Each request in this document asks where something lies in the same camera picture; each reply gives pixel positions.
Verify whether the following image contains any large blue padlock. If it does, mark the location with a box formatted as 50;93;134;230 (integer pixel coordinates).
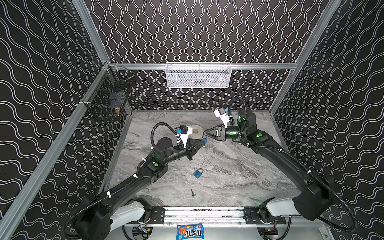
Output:
193;168;204;179

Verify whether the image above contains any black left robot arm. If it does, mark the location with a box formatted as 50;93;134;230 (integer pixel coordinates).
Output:
60;122;207;240

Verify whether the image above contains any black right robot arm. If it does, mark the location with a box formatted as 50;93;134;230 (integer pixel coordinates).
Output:
204;97;358;233

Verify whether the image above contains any white tape roll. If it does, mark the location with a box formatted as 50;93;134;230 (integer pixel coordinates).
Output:
189;125;204;140

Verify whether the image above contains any candy bag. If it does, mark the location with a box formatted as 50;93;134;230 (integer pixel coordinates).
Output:
176;223;205;240

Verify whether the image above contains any brass padlock in basket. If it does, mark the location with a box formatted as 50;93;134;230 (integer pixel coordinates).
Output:
115;108;121;118

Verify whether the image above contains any white wire basket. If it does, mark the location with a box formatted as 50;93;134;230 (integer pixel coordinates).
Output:
165;62;232;89

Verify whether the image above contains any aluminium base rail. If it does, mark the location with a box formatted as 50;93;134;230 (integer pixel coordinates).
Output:
149;207;289;227

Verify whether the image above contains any black wire basket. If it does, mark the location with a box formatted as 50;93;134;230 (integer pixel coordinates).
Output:
86;68;136;123

